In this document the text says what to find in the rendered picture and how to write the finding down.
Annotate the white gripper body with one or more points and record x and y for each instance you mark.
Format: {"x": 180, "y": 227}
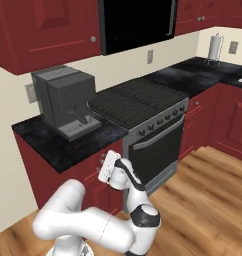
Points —
{"x": 108, "y": 166}

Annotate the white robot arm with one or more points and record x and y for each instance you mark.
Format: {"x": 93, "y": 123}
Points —
{"x": 93, "y": 223}

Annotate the red drawer front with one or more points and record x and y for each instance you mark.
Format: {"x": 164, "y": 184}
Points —
{"x": 84, "y": 165}

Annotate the red base cupboard door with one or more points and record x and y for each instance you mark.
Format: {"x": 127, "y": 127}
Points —
{"x": 101, "y": 198}

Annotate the black stove knob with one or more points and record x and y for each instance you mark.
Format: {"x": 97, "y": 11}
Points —
{"x": 167, "y": 117}
{"x": 182, "y": 109}
{"x": 159, "y": 122}
{"x": 141, "y": 132}
{"x": 150, "y": 127}
{"x": 175, "y": 112}

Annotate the black oven door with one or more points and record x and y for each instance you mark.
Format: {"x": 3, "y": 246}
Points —
{"x": 159, "y": 156}

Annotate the black and silver stove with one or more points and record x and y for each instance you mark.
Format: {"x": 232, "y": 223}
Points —
{"x": 139, "y": 100}

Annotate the grey coffee machine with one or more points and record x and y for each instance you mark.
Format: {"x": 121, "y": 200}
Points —
{"x": 68, "y": 96}

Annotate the red base cupboard run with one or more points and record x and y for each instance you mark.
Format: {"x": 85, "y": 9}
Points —
{"x": 226, "y": 120}

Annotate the silver cupboard knob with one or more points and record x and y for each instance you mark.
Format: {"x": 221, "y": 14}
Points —
{"x": 93, "y": 39}

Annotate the black microwave oven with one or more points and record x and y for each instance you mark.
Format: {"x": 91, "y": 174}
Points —
{"x": 136, "y": 23}

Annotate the white paper towel holder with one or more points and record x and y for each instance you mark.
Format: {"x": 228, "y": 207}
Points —
{"x": 214, "y": 47}

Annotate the grey wall outlet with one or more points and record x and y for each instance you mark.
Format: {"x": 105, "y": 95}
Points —
{"x": 233, "y": 47}
{"x": 30, "y": 93}
{"x": 149, "y": 56}

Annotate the red wall cupboard run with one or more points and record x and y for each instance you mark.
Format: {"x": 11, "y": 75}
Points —
{"x": 213, "y": 13}

